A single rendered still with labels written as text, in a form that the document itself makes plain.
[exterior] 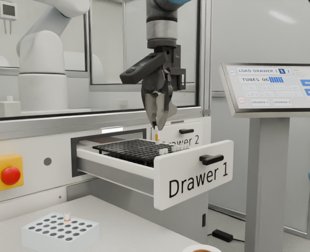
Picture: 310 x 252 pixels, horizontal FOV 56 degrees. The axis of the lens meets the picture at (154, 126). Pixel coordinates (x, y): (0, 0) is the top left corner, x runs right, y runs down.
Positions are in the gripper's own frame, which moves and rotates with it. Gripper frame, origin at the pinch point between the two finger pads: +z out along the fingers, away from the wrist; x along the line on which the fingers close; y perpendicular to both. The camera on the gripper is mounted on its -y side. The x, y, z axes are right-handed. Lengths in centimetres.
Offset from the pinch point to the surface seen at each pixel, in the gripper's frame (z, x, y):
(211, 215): 98, 83, 151
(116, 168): 10.3, 4.9, -8.4
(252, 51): -38, 59, 166
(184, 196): 14.8, -10.8, -2.1
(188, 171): 9.5, -10.8, -0.6
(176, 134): 8.2, 21.5, 32.8
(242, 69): -19, 23, 86
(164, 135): 8.0, 21.4, 26.0
